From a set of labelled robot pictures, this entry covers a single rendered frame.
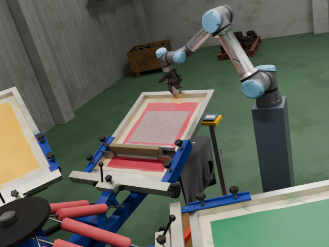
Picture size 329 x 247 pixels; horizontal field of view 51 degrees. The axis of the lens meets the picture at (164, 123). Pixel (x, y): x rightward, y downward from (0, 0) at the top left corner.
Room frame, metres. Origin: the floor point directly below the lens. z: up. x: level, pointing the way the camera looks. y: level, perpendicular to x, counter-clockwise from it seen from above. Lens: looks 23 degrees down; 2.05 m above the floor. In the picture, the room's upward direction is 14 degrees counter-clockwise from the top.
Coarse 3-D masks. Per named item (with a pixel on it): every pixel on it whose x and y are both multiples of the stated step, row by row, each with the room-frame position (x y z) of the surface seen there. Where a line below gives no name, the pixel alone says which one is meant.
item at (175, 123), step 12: (180, 108) 2.13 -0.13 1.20; (192, 108) 2.08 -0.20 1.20; (168, 120) 2.06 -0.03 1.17; (180, 120) 2.01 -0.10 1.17; (156, 132) 1.99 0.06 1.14; (168, 132) 1.94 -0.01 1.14; (180, 132) 1.90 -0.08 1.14; (156, 144) 1.88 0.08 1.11; (168, 144) 1.84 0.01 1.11; (144, 168) 1.72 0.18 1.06; (156, 168) 1.68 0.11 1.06
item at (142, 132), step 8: (152, 104) 2.31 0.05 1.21; (160, 104) 2.27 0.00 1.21; (168, 104) 2.23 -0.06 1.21; (144, 112) 2.25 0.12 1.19; (152, 112) 2.22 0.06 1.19; (160, 112) 2.18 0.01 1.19; (144, 120) 2.16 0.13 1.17; (152, 120) 2.13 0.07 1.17; (160, 120) 2.09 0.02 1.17; (136, 128) 2.11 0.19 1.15; (144, 128) 2.08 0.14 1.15; (152, 128) 2.04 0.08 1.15; (128, 136) 2.07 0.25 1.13; (136, 136) 2.03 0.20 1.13; (144, 136) 2.00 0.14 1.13; (152, 136) 1.97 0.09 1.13; (144, 144) 1.92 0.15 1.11; (112, 160) 1.90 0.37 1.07; (120, 160) 1.87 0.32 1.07; (128, 160) 1.84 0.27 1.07; (136, 160) 1.81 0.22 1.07; (120, 168) 1.80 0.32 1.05; (128, 168) 1.77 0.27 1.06
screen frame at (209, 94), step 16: (144, 96) 2.41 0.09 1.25; (160, 96) 2.33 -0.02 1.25; (176, 96) 2.26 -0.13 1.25; (192, 96) 2.19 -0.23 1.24; (208, 96) 2.08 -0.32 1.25; (128, 112) 2.27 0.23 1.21; (192, 128) 1.83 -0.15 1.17; (128, 176) 1.66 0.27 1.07; (144, 176) 1.61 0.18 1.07; (160, 176) 1.57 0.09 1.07
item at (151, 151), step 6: (114, 144) 1.88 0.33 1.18; (120, 144) 1.86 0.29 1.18; (126, 144) 1.83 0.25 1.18; (114, 150) 1.88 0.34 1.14; (120, 150) 1.85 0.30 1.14; (126, 150) 1.82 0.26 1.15; (132, 150) 1.79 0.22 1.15; (138, 150) 1.77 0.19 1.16; (144, 150) 1.74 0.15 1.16; (150, 150) 1.71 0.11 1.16; (156, 150) 1.69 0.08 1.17; (162, 150) 1.71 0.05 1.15; (150, 156) 1.74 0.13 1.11
